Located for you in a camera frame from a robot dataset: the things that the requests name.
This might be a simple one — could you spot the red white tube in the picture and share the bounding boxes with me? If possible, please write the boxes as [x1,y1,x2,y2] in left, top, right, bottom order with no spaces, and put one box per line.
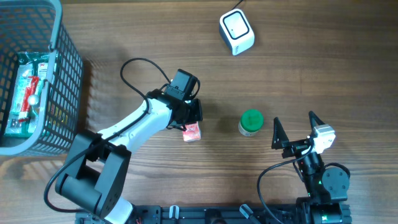
[18,76,40,122]

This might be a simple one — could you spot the green flat package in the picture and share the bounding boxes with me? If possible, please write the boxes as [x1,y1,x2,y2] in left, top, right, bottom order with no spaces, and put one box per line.
[5,52,50,139]

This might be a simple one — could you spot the black right camera cable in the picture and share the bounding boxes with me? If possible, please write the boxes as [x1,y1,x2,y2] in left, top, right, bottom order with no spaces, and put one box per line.
[256,144,315,224]

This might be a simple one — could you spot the green lid jar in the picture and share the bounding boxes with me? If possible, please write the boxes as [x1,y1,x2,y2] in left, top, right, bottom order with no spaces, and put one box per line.
[238,109,264,137]

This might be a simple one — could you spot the white barcode scanner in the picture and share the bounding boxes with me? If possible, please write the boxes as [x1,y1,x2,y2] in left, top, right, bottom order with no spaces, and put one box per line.
[219,9,255,56]

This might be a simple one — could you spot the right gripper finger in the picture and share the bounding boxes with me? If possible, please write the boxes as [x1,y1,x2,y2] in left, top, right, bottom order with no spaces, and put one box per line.
[271,117,290,149]
[308,111,325,135]

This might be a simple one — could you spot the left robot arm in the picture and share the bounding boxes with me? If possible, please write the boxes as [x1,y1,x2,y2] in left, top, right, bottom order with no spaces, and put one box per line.
[55,69,202,223]

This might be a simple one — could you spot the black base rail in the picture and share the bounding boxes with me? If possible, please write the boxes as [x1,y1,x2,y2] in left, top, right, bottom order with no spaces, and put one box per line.
[74,203,352,224]

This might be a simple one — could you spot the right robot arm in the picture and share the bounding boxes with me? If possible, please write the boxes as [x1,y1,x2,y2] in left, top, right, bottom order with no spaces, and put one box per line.
[272,111,353,224]

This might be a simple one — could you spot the small yellow bottle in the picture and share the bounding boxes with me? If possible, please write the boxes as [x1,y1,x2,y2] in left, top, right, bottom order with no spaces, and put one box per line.
[27,94,40,106]

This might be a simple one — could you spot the black camera cable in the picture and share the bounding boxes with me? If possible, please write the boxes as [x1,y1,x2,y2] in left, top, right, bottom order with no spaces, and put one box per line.
[256,144,315,224]
[43,57,172,214]

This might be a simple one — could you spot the dark grey mesh basket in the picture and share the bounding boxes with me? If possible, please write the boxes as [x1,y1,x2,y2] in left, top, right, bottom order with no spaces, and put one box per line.
[1,1,84,156]

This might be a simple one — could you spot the black left camera cable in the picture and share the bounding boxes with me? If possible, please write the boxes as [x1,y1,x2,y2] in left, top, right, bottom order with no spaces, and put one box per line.
[43,57,172,214]

